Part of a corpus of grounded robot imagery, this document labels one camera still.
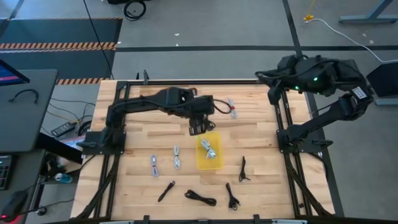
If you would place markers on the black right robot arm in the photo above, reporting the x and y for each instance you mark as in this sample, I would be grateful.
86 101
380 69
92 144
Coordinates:
323 74

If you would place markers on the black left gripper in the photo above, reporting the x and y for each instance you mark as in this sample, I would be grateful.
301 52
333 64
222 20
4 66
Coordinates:
198 127

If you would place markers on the black computer mouse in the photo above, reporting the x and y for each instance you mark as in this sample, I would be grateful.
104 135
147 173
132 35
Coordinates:
14 203

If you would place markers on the grey desk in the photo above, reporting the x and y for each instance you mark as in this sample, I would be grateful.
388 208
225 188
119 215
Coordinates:
28 124

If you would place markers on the black aluminium table frame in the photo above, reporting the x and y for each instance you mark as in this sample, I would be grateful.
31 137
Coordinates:
202 82

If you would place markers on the grey table leg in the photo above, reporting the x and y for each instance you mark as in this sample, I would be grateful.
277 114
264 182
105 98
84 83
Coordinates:
367 19

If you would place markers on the translucent yellow plastic bin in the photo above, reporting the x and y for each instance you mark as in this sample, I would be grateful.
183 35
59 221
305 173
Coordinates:
202 161

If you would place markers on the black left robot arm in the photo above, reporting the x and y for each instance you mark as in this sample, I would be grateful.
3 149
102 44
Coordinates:
140 104

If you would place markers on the black hazard striped floor mat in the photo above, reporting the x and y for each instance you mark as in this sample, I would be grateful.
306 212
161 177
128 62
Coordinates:
62 31

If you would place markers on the desk monitor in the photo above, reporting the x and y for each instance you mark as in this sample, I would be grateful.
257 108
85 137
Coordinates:
11 76

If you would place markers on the black keyboard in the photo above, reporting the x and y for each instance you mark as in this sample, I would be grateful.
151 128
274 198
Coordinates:
4 172

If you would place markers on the blue bottle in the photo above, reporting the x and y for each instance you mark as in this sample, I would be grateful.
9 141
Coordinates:
63 178

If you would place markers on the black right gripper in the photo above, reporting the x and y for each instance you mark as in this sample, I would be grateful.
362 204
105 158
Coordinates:
274 93

